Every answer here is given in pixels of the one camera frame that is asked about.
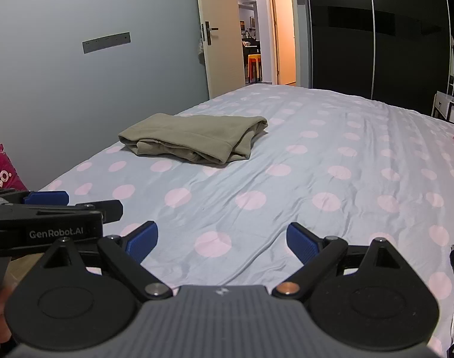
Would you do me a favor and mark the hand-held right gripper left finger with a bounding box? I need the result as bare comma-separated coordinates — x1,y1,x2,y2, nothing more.
29,221,173,301

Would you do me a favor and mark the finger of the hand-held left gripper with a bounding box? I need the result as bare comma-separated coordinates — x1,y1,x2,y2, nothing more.
37,199,124,223
0,189,70,207

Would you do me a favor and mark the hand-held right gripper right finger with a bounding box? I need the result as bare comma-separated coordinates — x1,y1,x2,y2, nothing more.
272,222,423,301

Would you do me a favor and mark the olive fleece jacket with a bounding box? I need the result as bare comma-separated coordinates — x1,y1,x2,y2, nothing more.
118,114,269,165

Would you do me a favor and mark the pink shopping bag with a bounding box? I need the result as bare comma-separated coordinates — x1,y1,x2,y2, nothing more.
0,142,28,192

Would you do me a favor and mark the beige room door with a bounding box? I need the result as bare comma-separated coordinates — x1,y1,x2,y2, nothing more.
194,0,246,99

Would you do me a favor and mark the black sliding wardrobe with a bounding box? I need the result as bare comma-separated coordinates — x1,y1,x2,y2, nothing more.
303,0,454,112

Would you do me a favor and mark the orange stool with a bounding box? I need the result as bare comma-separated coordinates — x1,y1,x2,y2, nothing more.
247,54,263,83

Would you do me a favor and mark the white nightstand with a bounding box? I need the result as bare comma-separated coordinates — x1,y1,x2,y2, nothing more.
431,90,454,127

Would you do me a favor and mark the grey wall mounting plate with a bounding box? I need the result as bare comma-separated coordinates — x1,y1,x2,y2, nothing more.
82,32,131,55

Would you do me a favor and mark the black door handle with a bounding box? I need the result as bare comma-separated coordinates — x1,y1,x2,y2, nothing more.
201,22,219,45

